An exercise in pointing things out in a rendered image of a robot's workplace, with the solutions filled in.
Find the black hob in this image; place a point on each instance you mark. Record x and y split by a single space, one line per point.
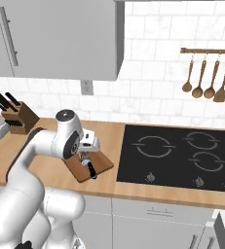
179 159

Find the large wooden spoon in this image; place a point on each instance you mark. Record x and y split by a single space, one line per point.
211 87
199 87

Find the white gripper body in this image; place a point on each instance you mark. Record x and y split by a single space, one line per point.
90 146

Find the small wooden spoon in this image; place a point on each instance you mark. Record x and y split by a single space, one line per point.
188 78

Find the wooden knife block with knives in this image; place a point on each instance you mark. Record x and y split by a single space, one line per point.
21 119

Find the wooden cutting board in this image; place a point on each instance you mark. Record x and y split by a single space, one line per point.
101 163

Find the wide grey cupboard door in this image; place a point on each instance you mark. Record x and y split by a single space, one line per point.
65 35

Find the wooden spatula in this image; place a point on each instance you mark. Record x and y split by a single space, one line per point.
221 90

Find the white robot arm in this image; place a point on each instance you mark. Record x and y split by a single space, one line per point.
26 168

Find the grey lower cupboard door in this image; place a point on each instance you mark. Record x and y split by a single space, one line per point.
143 235

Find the grey wall socket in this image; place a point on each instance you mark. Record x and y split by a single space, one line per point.
87 87

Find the grey drawer front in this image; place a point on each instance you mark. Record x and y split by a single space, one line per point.
133 209

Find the wooden wall rail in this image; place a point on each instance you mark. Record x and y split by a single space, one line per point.
208 51

